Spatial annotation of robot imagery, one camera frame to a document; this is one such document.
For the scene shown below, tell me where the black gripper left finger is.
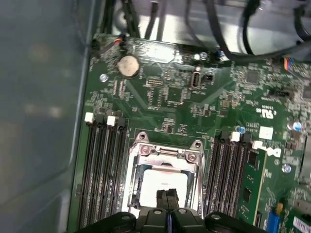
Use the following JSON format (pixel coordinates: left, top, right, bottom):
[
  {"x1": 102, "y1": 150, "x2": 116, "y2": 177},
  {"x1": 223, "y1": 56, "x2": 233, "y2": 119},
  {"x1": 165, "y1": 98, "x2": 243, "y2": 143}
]
[{"x1": 75, "y1": 188, "x2": 169, "y2": 233}]

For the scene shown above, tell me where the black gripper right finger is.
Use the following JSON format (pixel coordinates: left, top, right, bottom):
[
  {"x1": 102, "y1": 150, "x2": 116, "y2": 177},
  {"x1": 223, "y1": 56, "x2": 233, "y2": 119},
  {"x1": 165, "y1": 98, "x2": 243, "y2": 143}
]
[{"x1": 167, "y1": 188, "x2": 267, "y2": 233}]

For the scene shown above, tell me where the silver CPU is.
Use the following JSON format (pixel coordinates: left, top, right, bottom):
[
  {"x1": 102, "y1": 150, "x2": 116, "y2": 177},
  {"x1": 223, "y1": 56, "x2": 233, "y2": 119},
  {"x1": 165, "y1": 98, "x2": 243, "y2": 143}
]
[{"x1": 138, "y1": 167, "x2": 192, "y2": 211}]

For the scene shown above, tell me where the metal socket cover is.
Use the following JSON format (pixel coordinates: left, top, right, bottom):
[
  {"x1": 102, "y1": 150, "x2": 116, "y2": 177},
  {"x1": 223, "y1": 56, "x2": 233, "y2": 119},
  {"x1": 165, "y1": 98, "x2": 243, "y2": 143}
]
[{"x1": 132, "y1": 145, "x2": 204, "y2": 214}]

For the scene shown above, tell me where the CPU socket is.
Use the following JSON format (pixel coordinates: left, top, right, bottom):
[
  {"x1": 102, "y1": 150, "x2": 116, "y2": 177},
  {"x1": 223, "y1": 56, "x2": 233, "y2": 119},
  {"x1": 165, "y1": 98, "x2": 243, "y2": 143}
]
[{"x1": 121, "y1": 131, "x2": 207, "y2": 220}]

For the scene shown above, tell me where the green RAM stick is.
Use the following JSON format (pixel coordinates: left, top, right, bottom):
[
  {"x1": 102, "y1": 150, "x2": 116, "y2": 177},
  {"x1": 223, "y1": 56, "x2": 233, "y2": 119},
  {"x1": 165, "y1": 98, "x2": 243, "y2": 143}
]
[{"x1": 237, "y1": 149, "x2": 268, "y2": 230}]

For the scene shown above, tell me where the green motherboard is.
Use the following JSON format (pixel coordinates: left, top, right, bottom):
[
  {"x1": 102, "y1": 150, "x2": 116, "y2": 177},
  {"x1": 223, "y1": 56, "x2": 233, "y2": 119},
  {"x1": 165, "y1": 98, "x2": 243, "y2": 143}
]
[{"x1": 69, "y1": 33, "x2": 311, "y2": 233}]

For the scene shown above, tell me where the silver coin battery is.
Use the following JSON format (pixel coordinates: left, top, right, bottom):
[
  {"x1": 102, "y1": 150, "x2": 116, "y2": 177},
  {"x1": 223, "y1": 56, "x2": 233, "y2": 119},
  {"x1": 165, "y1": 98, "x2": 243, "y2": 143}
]
[{"x1": 117, "y1": 54, "x2": 141, "y2": 79}]

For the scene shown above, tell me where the black PC case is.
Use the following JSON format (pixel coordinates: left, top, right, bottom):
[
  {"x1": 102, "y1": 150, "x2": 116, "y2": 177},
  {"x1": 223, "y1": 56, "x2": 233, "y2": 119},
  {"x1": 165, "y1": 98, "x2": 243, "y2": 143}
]
[{"x1": 0, "y1": 0, "x2": 311, "y2": 233}]

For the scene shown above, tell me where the thick black cable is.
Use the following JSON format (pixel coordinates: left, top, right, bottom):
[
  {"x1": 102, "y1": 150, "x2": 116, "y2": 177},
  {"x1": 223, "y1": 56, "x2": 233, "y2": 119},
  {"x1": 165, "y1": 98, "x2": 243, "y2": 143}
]
[{"x1": 204, "y1": 0, "x2": 311, "y2": 65}]

